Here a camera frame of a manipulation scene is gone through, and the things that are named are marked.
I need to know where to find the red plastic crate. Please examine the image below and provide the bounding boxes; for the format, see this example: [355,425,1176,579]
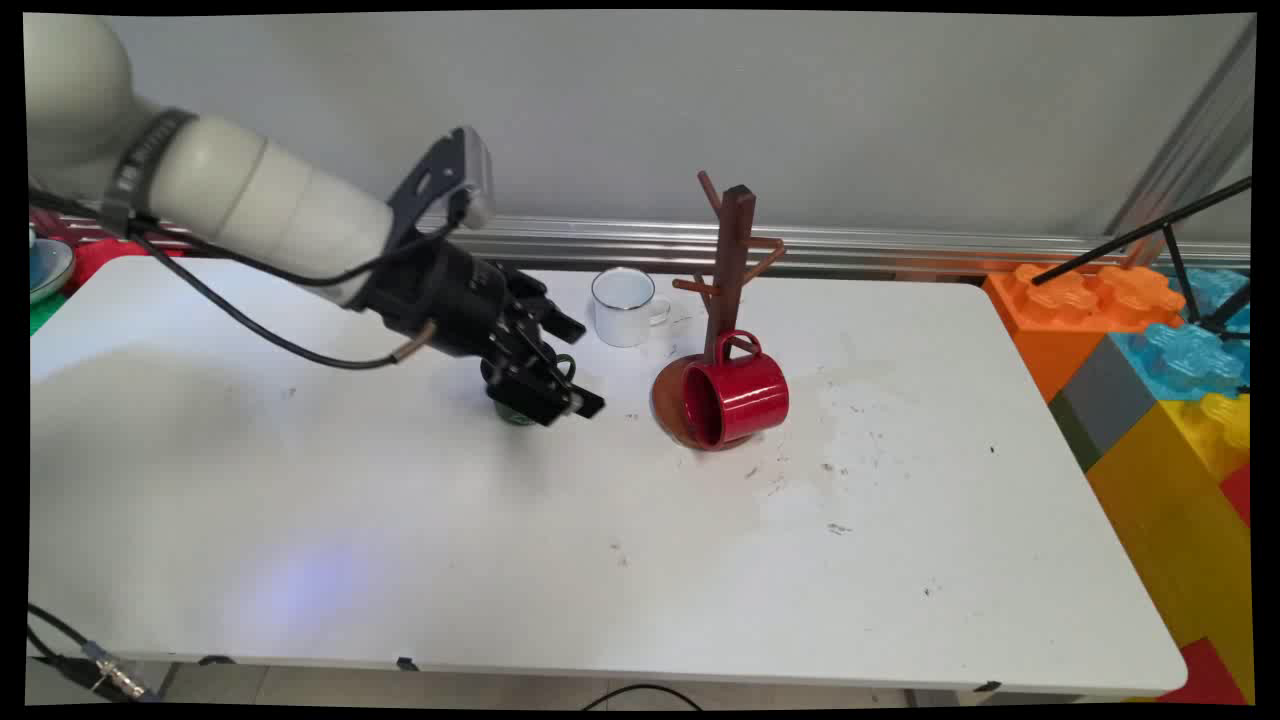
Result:
[30,207,189,293]

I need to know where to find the cable with metal connector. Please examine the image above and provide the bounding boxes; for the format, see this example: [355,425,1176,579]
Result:
[27,602,163,703]

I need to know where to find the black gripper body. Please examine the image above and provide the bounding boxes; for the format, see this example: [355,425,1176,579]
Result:
[352,238,549,363]

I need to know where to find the yellow giant building block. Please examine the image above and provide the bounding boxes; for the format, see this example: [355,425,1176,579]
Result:
[1085,392,1257,703]

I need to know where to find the black gripper cable copper plug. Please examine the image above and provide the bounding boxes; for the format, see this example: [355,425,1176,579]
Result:
[28,186,439,372]

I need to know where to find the slanted aluminium profile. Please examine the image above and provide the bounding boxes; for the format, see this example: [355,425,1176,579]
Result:
[1105,18,1257,241]

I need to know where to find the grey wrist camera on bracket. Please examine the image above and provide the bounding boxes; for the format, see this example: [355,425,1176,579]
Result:
[385,126,497,253]

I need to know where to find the black velcro strap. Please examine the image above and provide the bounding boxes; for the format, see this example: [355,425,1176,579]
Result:
[103,107,198,237]

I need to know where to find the dark green cup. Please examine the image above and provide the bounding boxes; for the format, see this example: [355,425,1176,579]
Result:
[493,354,578,428]

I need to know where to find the black tripod stand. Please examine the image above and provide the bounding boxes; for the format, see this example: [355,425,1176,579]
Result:
[1030,175,1254,343]

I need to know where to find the white enamel mug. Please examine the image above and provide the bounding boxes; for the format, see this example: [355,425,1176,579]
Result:
[590,266,673,349]

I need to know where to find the aluminium rail along wall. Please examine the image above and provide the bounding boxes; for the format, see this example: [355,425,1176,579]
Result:
[30,208,1251,277]

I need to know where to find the grey giant building block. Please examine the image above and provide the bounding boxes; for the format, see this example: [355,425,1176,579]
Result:
[1047,335,1161,473]

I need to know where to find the black floor cable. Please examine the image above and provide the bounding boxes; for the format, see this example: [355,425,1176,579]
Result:
[579,683,707,712]

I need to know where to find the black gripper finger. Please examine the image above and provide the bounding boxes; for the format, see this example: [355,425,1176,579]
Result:
[510,272,589,346]
[483,333,607,429]

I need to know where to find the small red building block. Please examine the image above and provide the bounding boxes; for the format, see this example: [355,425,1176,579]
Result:
[1219,461,1254,528]

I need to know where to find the red mug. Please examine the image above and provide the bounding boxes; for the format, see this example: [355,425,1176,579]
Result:
[681,329,791,449]

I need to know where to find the brown wooden mug tree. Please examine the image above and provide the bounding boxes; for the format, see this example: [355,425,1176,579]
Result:
[650,170,789,453]

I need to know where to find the blue-grey bowl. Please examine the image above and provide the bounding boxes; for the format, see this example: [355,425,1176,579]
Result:
[29,237,77,305]

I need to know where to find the blue giant building block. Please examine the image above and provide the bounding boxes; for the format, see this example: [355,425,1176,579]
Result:
[1108,267,1253,403]

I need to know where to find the large red building block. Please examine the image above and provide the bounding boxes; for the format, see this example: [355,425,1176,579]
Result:
[1158,637,1250,707]

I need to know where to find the orange giant building block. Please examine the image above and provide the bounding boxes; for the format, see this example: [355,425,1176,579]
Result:
[981,262,1187,403]

